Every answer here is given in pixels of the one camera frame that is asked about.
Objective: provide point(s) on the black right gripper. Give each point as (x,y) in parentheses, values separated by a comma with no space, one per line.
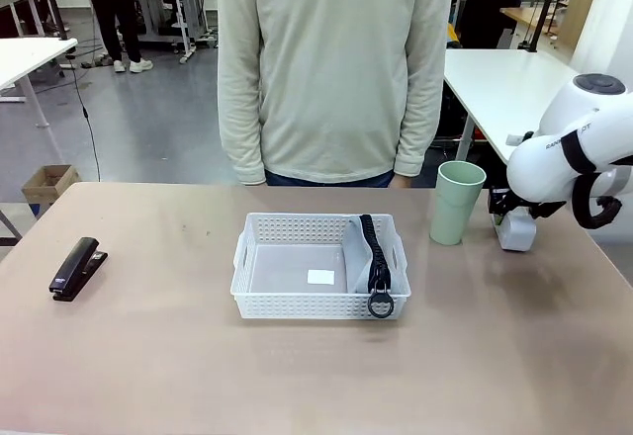
(500,201)

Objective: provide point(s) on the white rounded box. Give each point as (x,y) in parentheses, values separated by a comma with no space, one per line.
(518,232)

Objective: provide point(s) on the black stapler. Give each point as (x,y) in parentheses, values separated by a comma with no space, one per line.
(78,267)

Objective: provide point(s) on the person's left forearm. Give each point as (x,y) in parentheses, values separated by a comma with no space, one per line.
(420,128)

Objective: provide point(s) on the person's right forearm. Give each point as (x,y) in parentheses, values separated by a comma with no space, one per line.
(242,133)

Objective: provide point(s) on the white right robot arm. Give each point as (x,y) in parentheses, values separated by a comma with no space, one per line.
(544,168)

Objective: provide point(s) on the white perforated plastic basket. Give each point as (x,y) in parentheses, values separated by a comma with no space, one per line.
(277,301)

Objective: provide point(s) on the person's left hand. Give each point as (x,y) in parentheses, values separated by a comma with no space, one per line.
(402,182)

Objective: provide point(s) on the pale green plastic cup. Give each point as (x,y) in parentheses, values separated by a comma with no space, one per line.
(452,212)

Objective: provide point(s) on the large white table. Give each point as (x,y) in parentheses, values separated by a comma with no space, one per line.
(499,89)

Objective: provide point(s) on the grey pouch with black zipper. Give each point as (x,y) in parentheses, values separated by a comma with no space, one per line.
(356,257)

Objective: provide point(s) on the wooden top table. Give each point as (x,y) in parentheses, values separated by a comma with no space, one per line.
(536,20)

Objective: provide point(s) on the white rectangular sticker label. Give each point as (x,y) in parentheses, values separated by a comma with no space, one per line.
(321,277)

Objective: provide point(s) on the person in black clothes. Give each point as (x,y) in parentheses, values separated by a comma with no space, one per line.
(489,5)
(116,5)

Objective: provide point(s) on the black clamp pole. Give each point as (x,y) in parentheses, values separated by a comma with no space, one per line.
(541,5)
(53,0)

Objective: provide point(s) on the tall tan cardboard panel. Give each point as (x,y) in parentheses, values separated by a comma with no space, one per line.
(588,15)

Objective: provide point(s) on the person in cream sweater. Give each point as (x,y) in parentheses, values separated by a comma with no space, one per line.
(331,59)

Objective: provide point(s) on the grey-framed equipment desk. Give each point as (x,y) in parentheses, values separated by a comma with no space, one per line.
(173,5)

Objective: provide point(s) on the small open cardboard box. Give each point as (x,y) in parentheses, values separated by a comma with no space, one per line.
(49,183)

